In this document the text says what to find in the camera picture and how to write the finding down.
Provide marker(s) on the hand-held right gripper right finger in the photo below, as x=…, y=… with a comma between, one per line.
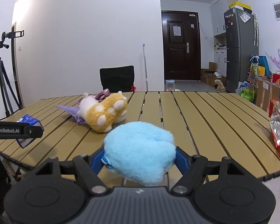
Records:
x=182, y=159

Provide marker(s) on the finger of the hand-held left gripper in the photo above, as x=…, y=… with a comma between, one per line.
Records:
x=36, y=130

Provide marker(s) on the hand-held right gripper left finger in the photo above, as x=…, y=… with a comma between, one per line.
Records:
x=96, y=162

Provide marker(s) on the blue and white packet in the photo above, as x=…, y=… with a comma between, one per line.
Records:
x=28, y=119

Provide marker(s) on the light blue plush toy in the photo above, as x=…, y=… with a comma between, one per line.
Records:
x=140, y=151

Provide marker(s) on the yellow and white plush toy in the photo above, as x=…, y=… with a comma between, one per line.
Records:
x=105, y=114

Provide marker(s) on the purple cloth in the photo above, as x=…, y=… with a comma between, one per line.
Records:
x=70, y=112

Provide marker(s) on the tan slatted folding table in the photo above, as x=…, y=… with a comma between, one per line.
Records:
x=200, y=121

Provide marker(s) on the shiny purple wrapper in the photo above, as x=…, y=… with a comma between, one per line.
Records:
x=102, y=94

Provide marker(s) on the clear jar with blue lid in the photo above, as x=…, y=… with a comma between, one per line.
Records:
x=169, y=85

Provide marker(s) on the red plastic stool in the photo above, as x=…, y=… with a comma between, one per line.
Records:
x=133, y=89

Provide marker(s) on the black folding chair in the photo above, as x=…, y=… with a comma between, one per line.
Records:
x=116, y=78

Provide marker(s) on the stack of cardboard boxes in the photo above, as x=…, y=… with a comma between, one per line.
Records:
x=208, y=74

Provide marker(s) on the green plastic bag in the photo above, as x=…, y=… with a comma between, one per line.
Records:
x=248, y=95

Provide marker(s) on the dark brown door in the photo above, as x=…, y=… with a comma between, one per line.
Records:
x=180, y=60

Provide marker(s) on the taped cardboard box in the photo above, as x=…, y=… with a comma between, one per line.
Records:
x=263, y=93

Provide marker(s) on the white lower cabinet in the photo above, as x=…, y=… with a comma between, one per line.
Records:
x=220, y=59

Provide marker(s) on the grey refrigerator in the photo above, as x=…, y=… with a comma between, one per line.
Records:
x=241, y=58

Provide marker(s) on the blue gift bag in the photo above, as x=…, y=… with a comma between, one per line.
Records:
x=262, y=64

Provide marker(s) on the yellow box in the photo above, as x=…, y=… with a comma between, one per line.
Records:
x=239, y=5

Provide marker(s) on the white wall cabinets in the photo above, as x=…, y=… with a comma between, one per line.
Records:
x=220, y=14

